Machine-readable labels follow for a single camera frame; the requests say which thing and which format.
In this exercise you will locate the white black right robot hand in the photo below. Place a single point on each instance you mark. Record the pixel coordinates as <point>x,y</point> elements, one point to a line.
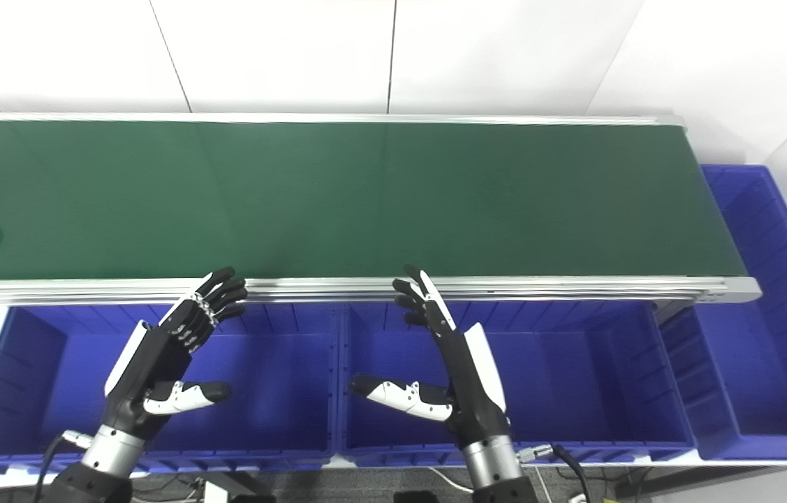
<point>466,377</point>

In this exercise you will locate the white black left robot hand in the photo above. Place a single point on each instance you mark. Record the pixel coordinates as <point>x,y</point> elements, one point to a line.
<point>156,356</point>

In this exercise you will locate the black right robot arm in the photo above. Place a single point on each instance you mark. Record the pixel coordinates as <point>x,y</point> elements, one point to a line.
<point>491,464</point>

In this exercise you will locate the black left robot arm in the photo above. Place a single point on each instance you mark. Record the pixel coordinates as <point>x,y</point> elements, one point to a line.
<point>110,454</point>

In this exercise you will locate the blue plastic bin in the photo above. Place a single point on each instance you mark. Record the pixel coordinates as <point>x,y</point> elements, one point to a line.
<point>770,377</point>
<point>281,391</point>
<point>575,377</point>

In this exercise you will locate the green conveyor belt aluminium frame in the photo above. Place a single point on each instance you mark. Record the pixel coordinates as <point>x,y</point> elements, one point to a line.
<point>365,202</point>

